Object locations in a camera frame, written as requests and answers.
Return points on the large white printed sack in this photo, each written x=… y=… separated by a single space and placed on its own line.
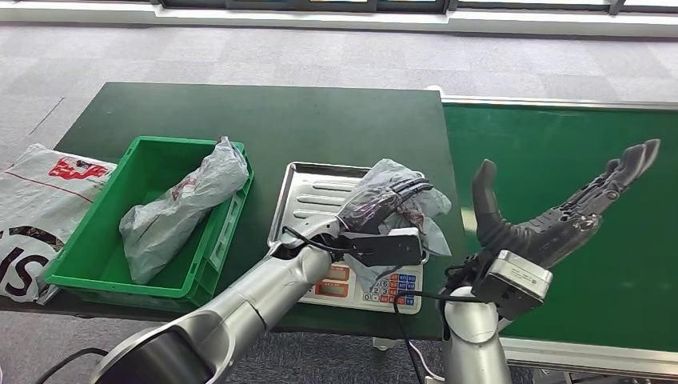
x=37 y=206

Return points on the grey mailer package red print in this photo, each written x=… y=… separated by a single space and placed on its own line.
x=431 y=204

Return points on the dark green table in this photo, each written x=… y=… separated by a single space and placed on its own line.
x=296 y=116

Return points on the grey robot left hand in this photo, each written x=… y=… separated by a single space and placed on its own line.
x=371 y=204

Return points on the green plastic crate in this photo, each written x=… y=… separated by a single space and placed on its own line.
x=106 y=249

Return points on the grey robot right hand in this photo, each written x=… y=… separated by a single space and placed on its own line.
x=545 y=236

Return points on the white electronic scale steel tray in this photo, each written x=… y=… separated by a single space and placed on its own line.
x=312 y=196

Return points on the green conveyor belt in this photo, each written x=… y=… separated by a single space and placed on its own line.
x=556 y=132

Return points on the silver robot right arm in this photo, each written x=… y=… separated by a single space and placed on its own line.
x=474 y=339

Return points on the plain grey plastic mailer package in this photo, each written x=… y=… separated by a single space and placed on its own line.
x=175 y=212

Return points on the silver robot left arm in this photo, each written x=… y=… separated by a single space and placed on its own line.
x=249 y=307

